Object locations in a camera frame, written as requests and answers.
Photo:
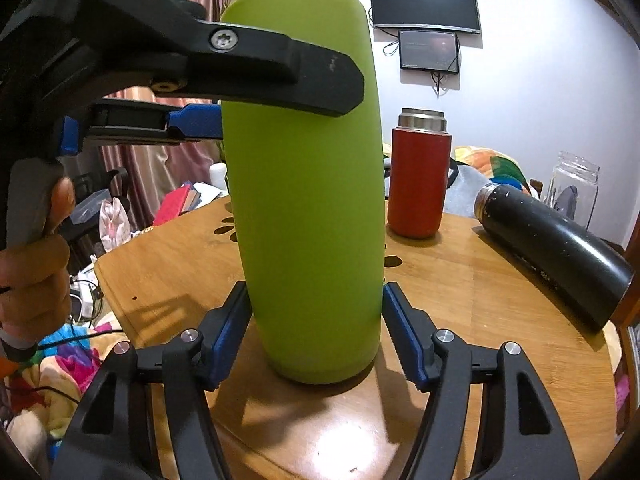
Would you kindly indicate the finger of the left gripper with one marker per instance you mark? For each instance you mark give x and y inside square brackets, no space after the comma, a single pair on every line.
[155,44]
[140,123]

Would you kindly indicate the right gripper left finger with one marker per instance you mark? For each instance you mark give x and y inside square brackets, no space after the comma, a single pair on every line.
[112,433]

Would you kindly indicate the green tumbler cup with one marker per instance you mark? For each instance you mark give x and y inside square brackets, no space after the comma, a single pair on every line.
[307,196]

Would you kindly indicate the left hand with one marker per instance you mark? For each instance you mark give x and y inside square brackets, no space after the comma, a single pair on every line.
[35,301]

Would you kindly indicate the pink striped curtain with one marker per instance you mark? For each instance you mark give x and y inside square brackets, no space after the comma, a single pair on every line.
[156,170]

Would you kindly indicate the red book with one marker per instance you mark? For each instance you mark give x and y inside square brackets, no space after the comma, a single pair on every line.
[176,203]

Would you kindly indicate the white cylindrical bottle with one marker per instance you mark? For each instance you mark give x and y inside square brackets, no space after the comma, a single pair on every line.
[218,177]

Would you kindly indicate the black thermos bottle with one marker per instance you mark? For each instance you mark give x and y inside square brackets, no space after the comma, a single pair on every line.
[591,275]

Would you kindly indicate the clear glass jar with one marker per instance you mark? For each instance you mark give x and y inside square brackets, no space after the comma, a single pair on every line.
[573,188]

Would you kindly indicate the colourful patchwork blanket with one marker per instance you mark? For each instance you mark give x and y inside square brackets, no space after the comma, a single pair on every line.
[494,165]

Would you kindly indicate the red thermos bottle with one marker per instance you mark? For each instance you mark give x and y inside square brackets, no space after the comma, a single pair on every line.
[419,168]

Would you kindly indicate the small wall monitor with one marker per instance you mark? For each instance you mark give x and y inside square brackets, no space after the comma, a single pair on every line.
[430,51]

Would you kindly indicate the large wall monitor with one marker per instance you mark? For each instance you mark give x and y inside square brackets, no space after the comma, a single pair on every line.
[451,15]

